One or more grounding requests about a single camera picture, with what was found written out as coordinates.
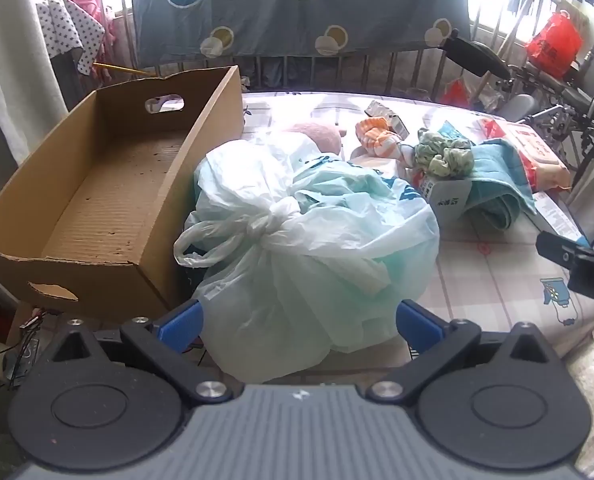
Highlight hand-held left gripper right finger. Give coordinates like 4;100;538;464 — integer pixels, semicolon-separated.
367;299;560;408

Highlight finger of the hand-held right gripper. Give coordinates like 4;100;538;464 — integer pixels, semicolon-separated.
536;230;594;272

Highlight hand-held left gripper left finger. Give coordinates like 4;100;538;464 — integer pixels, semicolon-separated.
52;299;235;408

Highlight teal towel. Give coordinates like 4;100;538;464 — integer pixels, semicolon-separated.
460;137;538;228

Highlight white plastic bag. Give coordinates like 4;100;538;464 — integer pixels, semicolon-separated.
173;132;440;383

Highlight brown cardboard box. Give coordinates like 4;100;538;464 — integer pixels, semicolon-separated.
0;65;245;321

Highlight green scrunchie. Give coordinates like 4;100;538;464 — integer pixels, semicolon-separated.
414;128;475;179

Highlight orange striped sock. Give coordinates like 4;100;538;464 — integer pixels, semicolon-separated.
354;117;418;166

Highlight pink plush toy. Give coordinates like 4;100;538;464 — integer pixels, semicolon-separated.
282;121;348;157

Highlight gold tissue pack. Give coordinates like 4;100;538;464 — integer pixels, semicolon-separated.
364;100;410;138

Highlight pink wet wipes pack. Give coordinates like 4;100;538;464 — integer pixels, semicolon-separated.
477;116;573;193

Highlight white yogurt cup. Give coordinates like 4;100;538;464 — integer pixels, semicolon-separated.
419;177;473;226

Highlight blue and white packet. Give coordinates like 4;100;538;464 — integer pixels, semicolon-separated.
434;120;475;147

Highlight small red plastic bag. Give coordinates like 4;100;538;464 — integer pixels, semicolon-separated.
442;80;478;108

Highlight large red plastic bag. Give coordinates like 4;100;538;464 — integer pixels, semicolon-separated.
526;10;584;80

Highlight wheelchair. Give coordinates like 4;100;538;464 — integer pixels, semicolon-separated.
442;30;594;211

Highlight yellow stick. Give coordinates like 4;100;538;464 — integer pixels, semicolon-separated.
93;62;150;78

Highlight white curtain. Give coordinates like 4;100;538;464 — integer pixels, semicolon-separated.
0;0;70;171

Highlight grey sheet with circles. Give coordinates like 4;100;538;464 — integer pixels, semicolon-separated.
129;0;470;68

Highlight star print cloth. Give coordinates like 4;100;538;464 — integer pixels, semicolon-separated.
36;0;106;77

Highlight floor cables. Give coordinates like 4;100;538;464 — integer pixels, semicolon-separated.
0;305;45;396

